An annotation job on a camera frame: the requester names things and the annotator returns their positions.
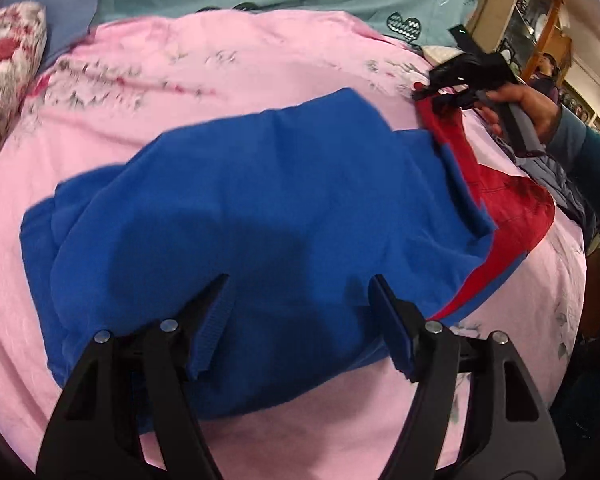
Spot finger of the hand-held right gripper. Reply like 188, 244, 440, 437
411, 79, 477, 112

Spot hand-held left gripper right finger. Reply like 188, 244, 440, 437
369, 275, 566, 480

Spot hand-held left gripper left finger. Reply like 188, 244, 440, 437
35, 274, 230, 480

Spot blue and red pants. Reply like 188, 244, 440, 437
20, 87, 557, 422

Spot person's right forearm teal sleeve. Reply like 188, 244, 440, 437
545, 108, 600, 281

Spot person's right hand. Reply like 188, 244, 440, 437
477, 83, 564, 145

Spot small white cloth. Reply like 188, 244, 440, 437
420, 44, 464, 64

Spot wooden glass cabinet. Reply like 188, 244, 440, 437
466, 0, 600, 148

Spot pink floral bed sheet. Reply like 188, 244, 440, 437
0, 9, 588, 476

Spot red floral pillow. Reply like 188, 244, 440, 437
0, 2, 48, 186

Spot blue-grey cloth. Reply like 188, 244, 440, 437
0, 0, 103, 56

